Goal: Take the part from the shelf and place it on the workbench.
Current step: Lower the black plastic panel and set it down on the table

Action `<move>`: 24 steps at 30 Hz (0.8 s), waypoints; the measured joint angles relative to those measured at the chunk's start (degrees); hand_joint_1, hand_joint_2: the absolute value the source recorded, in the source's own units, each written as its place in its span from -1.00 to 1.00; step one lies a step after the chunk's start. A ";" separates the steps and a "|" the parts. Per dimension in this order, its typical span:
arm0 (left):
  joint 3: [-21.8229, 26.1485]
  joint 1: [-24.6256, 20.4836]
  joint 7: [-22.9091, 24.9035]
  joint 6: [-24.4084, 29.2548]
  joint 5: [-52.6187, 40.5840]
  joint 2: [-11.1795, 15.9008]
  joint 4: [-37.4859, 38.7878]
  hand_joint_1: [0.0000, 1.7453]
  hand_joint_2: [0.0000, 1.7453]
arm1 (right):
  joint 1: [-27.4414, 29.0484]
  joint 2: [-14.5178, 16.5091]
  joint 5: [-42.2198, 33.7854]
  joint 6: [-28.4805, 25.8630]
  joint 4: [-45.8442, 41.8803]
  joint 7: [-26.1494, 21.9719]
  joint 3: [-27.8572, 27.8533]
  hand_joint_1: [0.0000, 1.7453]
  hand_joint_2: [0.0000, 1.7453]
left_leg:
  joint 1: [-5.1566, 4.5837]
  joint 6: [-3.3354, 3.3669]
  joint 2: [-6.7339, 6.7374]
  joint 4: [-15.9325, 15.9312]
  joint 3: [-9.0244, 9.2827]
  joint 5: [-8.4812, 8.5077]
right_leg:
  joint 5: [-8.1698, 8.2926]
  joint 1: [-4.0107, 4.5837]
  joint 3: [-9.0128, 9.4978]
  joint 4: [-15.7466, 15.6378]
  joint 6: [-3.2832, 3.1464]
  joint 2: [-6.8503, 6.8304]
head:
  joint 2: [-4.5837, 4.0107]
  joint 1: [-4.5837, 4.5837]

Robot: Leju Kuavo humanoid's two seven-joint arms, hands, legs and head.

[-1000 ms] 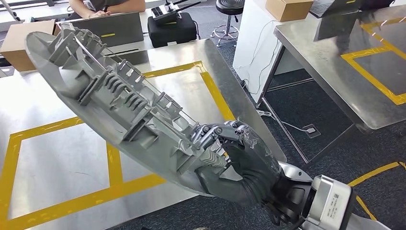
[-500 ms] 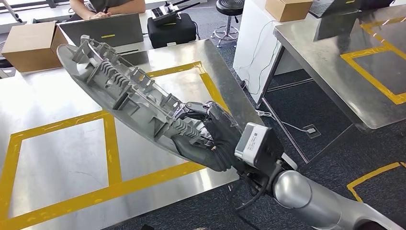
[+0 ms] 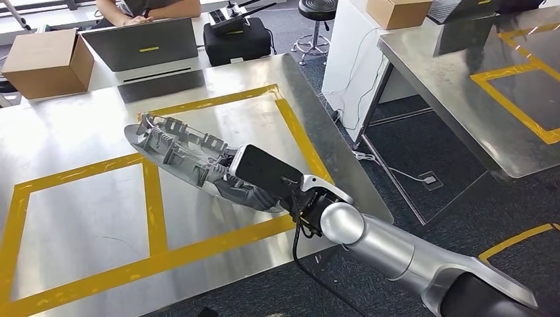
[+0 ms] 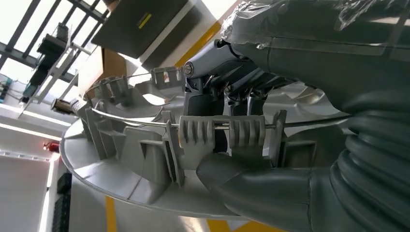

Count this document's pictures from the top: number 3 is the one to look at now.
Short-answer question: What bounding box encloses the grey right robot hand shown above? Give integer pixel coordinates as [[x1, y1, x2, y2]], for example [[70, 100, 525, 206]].
[[213, 174, 283, 213]]

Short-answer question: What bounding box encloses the grey plastic wheel hubcap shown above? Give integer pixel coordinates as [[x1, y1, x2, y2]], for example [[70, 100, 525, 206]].
[[124, 112, 285, 214]]

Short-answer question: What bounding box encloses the stainless steel workbench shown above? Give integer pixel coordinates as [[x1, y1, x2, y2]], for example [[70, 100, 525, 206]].
[[0, 52, 394, 317], [354, 6, 560, 226]]

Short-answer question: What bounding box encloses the black carrying case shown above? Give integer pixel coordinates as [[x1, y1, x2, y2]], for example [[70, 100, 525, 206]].
[[203, 17, 273, 67]]

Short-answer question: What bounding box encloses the white cabinet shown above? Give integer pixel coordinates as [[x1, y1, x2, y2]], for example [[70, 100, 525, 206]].
[[321, 0, 419, 143]]

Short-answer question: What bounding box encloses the floor power socket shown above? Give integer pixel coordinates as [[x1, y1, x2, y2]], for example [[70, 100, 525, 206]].
[[417, 170, 444, 192]]

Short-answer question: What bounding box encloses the grey laptop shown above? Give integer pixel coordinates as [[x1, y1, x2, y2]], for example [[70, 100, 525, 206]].
[[81, 17, 207, 85]]

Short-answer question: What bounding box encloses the black stool chrome base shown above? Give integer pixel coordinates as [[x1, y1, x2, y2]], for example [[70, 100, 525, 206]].
[[291, 0, 339, 67]]

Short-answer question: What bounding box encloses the person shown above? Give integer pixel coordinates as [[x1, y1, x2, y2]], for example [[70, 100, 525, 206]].
[[94, 0, 202, 28]]

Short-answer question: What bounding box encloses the brown cardboard box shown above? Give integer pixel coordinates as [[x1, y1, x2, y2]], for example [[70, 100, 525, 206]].
[[1, 28, 95, 100], [366, 0, 434, 30]]

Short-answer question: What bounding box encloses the dark grey flat device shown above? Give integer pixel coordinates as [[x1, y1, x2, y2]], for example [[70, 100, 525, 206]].
[[426, 0, 502, 25]]

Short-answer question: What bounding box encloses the black camera cable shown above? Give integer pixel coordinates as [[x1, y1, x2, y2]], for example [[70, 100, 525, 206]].
[[289, 192, 368, 317]]

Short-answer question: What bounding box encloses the white floor cable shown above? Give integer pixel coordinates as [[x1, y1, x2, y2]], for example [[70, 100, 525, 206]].
[[352, 151, 427, 182]]

